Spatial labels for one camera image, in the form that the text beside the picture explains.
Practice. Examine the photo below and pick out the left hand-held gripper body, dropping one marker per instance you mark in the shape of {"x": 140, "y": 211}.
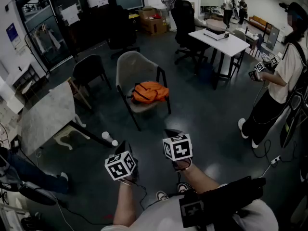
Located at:
{"x": 120, "y": 167}

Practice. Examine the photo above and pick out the white paper sheet on door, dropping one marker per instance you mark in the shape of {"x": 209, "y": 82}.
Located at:
{"x": 69, "y": 14}

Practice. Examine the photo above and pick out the orange sofa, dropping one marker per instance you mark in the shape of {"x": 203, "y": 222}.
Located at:
{"x": 258, "y": 21}

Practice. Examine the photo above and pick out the person's right forearm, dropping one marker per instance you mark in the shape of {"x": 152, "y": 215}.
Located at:
{"x": 197, "y": 179}

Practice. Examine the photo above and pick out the white power strip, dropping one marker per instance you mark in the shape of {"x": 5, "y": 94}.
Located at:
{"x": 275, "y": 159}

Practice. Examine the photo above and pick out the person's left shoe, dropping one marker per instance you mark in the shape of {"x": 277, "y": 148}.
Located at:
{"x": 162, "y": 196}

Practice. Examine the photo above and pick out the black cup with white lid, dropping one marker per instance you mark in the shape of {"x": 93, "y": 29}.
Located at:
{"x": 115, "y": 143}

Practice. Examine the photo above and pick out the blue poster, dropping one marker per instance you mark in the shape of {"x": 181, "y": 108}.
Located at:
{"x": 13, "y": 34}

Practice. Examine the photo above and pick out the cardboard box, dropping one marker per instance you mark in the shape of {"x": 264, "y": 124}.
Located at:
{"x": 152, "y": 23}

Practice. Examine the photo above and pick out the white portable gas stove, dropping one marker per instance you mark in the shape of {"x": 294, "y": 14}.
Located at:
{"x": 214, "y": 34}

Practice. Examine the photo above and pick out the black chest rig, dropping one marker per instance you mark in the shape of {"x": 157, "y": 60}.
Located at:
{"x": 216, "y": 201}

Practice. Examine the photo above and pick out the white table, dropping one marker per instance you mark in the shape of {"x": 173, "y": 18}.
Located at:
{"x": 228, "y": 44}

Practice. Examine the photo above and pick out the marble table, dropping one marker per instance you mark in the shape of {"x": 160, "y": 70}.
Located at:
{"x": 48, "y": 114}

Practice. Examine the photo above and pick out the person's white shirt torso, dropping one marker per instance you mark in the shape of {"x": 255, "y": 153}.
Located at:
{"x": 158, "y": 218}

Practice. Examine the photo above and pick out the black clothes rack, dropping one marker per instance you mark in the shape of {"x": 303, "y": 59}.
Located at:
{"x": 38, "y": 42}

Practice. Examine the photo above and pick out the person's right shoe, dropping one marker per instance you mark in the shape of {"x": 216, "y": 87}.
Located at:
{"x": 184, "y": 187}

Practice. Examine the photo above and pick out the person's shoe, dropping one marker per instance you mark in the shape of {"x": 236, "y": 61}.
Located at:
{"x": 162, "y": 196}
{"x": 184, "y": 187}

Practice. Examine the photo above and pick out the standing dark monitor panel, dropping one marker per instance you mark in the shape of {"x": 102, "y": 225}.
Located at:
{"x": 273, "y": 37}

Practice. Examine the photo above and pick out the black mesh office chair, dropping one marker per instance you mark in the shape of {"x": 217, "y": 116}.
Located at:
{"x": 183, "y": 20}

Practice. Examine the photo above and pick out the orange cloth bag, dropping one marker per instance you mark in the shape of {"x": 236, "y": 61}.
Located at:
{"x": 149, "y": 93}

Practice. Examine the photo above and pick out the person's left forearm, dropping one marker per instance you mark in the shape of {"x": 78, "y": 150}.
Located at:
{"x": 125, "y": 206}

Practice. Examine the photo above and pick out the beige upholstered chair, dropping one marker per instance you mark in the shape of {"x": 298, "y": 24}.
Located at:
{"x": 134, "y": 66}

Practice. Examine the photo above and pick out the white ornate stool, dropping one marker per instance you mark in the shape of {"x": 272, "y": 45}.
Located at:
{"x": 62, "y": 138}

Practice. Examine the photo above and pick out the wooden stool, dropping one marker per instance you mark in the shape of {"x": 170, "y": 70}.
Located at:
{"x": 77, "y": 93}

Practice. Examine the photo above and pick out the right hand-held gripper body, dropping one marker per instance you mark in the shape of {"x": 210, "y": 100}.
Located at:
{"x": 179, "y": 149}

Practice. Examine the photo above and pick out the dark grey upholstered chair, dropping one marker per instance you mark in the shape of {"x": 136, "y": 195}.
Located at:
{"x": 87, "y": 67}

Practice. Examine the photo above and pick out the white paper cup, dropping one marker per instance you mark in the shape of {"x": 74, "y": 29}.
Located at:
{"x": 106, "y": 136}

